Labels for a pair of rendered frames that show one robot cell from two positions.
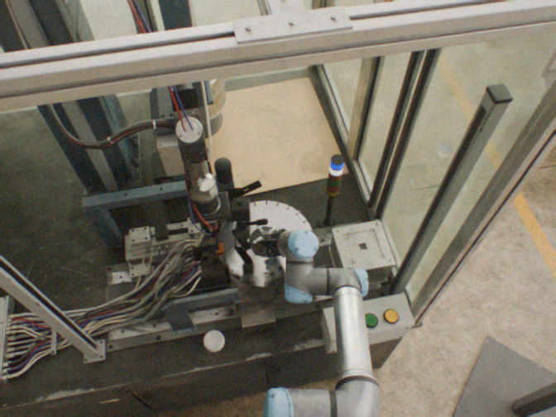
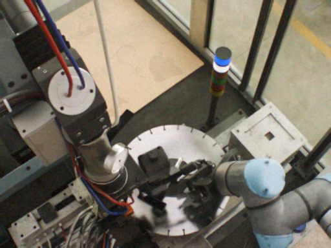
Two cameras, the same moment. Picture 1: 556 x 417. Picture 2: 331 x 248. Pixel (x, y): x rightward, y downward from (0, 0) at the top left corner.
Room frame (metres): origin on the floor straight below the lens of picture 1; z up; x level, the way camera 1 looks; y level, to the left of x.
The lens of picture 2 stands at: (0.47, 0.19, 1.95)
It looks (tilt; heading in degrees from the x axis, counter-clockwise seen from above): 62 degrees down; 336
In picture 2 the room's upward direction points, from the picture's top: 2 degrees counter-clockwise
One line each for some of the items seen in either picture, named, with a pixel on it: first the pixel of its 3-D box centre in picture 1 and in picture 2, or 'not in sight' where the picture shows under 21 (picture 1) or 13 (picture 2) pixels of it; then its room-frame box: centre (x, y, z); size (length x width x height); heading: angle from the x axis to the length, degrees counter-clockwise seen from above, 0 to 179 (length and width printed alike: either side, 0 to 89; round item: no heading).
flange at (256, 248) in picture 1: (265, 239); (173, 175); (0.78, 0.04, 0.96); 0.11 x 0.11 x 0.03
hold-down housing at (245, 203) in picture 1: (242, 218); (154, 172); (0.74, 0.11, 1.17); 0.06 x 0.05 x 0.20; 92
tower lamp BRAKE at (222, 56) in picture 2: (337, 162); (222, 56); (0.96, -0.20, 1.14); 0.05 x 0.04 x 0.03; 11
